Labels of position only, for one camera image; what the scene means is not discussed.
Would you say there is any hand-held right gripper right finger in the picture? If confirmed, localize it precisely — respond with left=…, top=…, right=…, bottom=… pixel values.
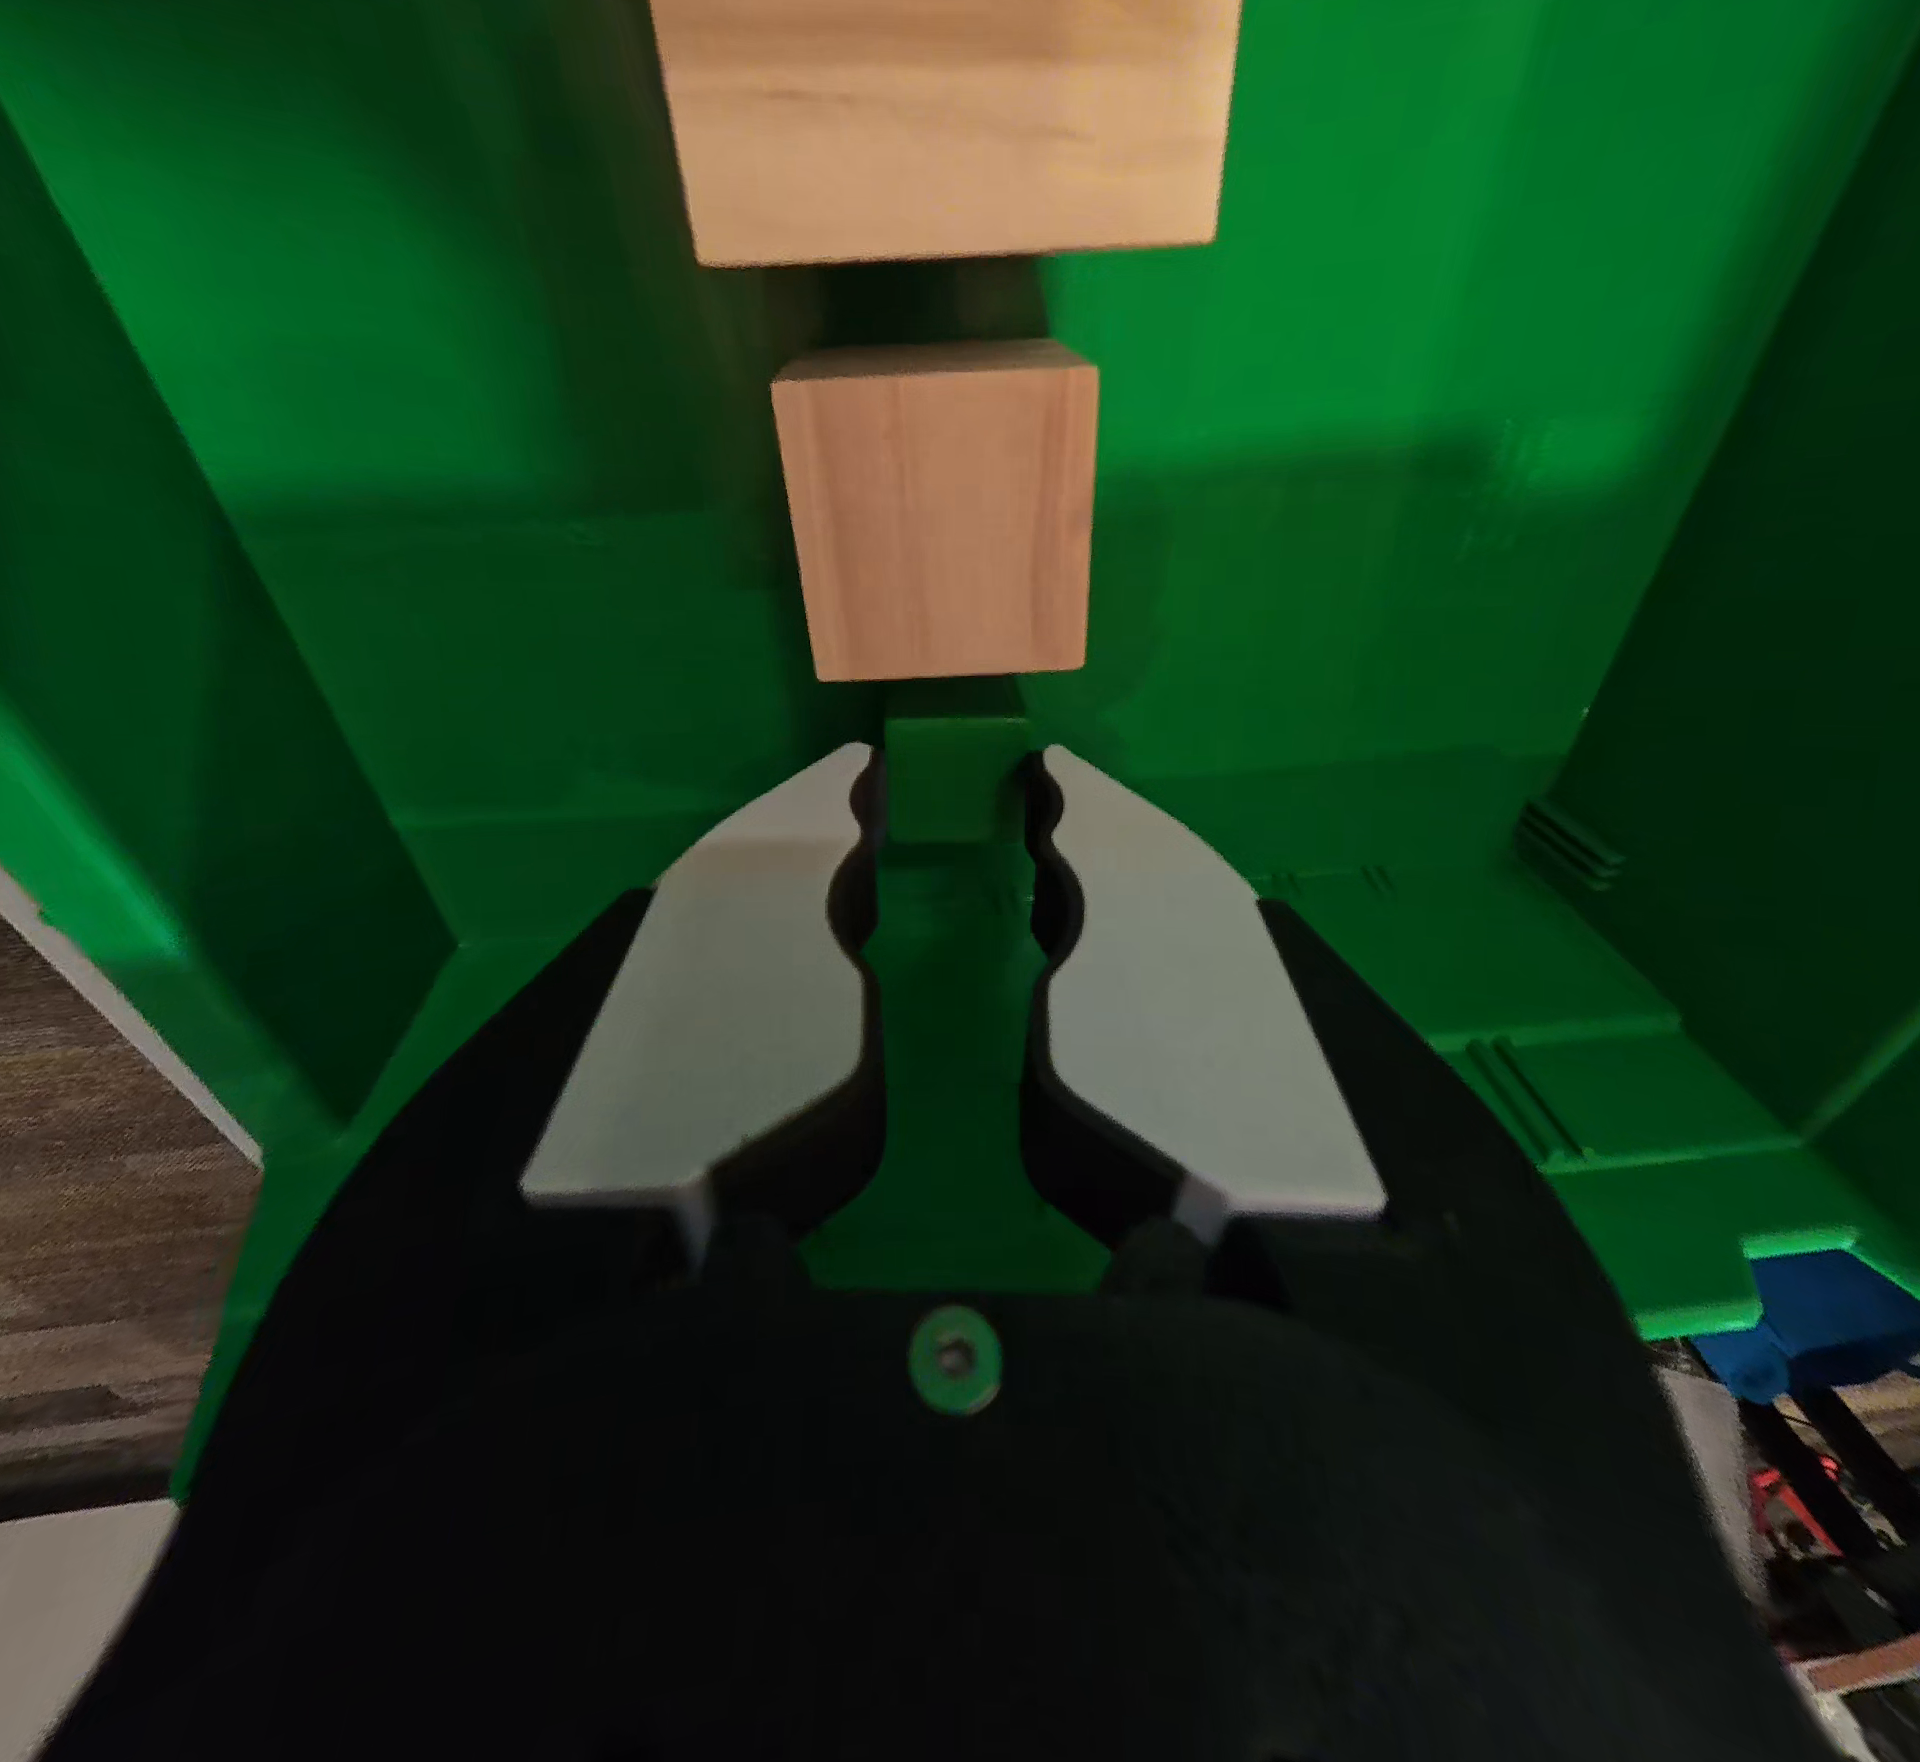
left=1024, top=742, right=1389, bottom=1255

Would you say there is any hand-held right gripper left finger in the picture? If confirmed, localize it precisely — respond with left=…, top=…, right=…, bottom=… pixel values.
left=520, top=742, right=881, bottom=1267

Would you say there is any small green cube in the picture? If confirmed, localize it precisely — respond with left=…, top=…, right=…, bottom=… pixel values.
left=885, top=715, right=1034, bottom=846

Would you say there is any medium wooden cube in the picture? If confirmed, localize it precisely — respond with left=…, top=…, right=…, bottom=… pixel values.
left=771, top=340, right=1100, bottom=682

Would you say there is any green plastic bin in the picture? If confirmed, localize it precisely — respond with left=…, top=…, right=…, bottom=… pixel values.
left=0, top=0, right=1920, bottom=1494

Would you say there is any large wooden cube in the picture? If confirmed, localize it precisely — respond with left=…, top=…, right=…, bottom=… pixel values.
left=617, top=0, right=1262, bottom=268

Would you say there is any blue plastic bin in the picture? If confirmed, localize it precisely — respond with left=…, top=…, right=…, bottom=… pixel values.
left=1715, top=1245, right=1920, bottom=1404

